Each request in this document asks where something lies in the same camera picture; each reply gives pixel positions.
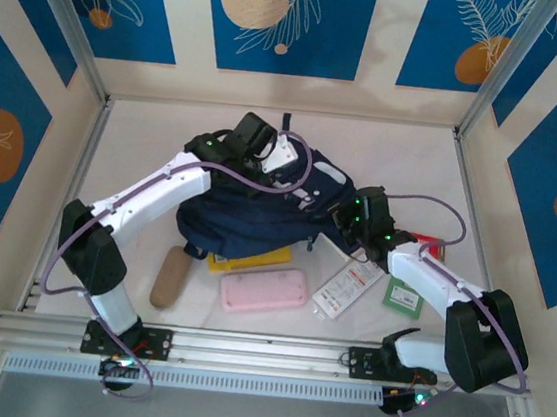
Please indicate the navy blue backpack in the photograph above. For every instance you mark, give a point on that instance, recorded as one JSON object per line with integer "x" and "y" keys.
{"x": 257, "y": 221}

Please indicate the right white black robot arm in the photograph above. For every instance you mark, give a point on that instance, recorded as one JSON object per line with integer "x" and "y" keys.
{"x": 426, "y": 281}

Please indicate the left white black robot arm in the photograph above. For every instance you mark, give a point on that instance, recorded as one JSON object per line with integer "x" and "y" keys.
{"x": 159, "y": 195}

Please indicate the pink pencil case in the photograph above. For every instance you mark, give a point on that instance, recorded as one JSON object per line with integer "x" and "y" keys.
{"x": 264, "y": 290}

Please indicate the aluminium table side rail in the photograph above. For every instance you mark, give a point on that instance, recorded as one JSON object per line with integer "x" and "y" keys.
{"x": 85, "y": 161}
{"x": 469, "y": 190}

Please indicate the black controller box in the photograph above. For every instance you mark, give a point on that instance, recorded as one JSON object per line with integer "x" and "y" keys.
{"x": 395, "y": 400}
{"x": 114, "y": 368}

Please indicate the red small box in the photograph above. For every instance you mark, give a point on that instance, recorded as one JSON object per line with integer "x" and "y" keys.
{"x": 435, "y": 246}

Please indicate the green card pack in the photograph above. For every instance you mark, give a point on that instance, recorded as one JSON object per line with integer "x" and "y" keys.
{"x": 401, "y": 298}

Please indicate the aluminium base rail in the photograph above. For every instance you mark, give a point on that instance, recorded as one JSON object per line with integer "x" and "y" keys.
{"x": 252, "y": 351}

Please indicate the white red printed packet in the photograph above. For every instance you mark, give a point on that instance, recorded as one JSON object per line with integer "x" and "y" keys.
{"x": 347, "y": 289}

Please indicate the aluminium frame post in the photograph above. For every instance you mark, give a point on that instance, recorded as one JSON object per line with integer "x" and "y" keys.
{"x": 509, "y": 63}
{"x": 66, "y": 13}

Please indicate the yellow paperback book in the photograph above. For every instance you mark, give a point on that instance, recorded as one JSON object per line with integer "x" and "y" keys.
{"x": 247, "y": 265}

